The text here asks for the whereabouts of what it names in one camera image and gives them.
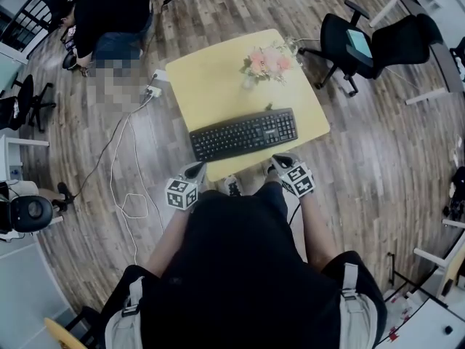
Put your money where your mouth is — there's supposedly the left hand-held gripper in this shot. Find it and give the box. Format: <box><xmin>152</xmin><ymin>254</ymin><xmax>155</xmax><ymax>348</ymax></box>
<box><xmin>166</xmin><ymin>161</ymin><xmax>209</xmax><ymax>211</ymax></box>

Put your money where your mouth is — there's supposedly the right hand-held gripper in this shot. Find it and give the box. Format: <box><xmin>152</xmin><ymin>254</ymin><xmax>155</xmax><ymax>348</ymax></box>
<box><xmin>272</xmin><ymin>153</ymin><xmax>315</xmax><ymax>198</ymax></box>

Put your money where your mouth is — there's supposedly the black keyboard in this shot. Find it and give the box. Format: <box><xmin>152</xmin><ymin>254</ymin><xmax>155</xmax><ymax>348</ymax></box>
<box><xmin>189</xmin><ymin>107</ymin><xmax>299</xmax><ymax>163</ymax></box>

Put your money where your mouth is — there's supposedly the person's right forearm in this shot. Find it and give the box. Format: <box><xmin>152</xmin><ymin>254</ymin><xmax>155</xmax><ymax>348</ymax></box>
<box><xmin>299</xmin><ymin>194</ymin><xmax>339</xmax><ymax>272</ymax></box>

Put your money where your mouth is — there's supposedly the person's left forearm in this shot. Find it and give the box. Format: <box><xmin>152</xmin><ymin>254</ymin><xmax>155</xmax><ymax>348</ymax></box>
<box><xmin>147</xmin><ymin>207</ymin><xmax>193</xmax><ymax>279</ymax></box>

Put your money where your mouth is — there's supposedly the person's black white shoe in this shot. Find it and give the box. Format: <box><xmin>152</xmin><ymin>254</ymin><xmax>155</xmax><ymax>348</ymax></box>
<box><xmin>223</xmin><ymin>174</ymin><xmax>243</xmax><ymax>198</ymax></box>

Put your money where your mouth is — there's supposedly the yellow table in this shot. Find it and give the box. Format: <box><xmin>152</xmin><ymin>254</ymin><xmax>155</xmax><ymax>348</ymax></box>
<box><xmin>165</xmin><ymin>28</ymin><xmax>331</xmax><ymax>182</ymax></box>

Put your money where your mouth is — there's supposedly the white vase with pink flowers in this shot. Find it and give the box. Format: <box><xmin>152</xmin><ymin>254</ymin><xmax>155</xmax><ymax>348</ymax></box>
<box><xmin>239</xmin><ymin>36</ymin><xmax>301</xmax><ymax>89</ymax></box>

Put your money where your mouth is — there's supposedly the person's black shirt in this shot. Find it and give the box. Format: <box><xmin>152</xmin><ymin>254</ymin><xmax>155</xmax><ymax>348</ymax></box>
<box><xmin>103</xmin><ymin>182</ymin><xmax>388</xmax><ymax>349</ymax></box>

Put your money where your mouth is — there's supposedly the black office chair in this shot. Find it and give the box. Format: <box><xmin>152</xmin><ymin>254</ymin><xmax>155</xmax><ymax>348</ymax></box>
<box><xmin>297</xmin><ymin>0</ymin><xmax>444</xmax><ymax>97</ymax></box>

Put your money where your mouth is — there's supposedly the teal book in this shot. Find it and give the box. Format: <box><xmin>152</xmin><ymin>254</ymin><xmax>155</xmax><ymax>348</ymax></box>
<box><xmin>344</xmin><ymin>29</ymin><xmax>373</xmax><ymax>58</ymax></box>

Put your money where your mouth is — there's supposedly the black floor stand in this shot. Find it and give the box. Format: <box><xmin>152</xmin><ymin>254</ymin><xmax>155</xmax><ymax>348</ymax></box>
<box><xmin>387</xmin><ymin>252</ymin><xmax>437</xmax><ymax>297</ymax></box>

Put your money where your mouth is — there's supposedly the dark desk with white legs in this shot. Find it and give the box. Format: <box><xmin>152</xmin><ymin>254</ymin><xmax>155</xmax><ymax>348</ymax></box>
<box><xmin>368</xmin><ymin>0</ymin><xmax>465</xmax><ymax>105</ymax></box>

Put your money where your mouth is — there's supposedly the yellow wooden chair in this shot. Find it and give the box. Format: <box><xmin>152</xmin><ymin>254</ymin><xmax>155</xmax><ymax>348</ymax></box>
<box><xmin>43</xmin><ymin>305</ymin><xmax>106</xmax><ymax>349</ymax></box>

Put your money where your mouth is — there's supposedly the black metal rack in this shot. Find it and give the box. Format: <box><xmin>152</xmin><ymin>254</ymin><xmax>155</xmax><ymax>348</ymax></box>
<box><xmin>0</xmin><ymin>0</ymin><xmax>73</xmax><ymax>50</ymax></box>

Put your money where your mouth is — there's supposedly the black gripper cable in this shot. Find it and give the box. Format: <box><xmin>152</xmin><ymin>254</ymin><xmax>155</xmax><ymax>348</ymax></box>
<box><xmin>288</xmin><ymin>201</ymin><xmax>302</xmax><ymax>225</ymax></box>

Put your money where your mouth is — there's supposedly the white floor cable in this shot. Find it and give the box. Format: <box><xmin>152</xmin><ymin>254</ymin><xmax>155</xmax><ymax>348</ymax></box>
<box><xmin>110</xmin><ymin>98</ymin><xmax>166</xmax><ymax>265</ymax></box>

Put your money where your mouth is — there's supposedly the beige shoulder strap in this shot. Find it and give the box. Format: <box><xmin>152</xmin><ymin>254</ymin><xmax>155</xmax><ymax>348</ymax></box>
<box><xmin>105</xmin><ymin>275</ymin><xmax>146</xmax><ymax>349</ymax></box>
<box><xmin>339</xmin><ymin>262</ymin><xmax>381</xmax><ymax>349</ymax></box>

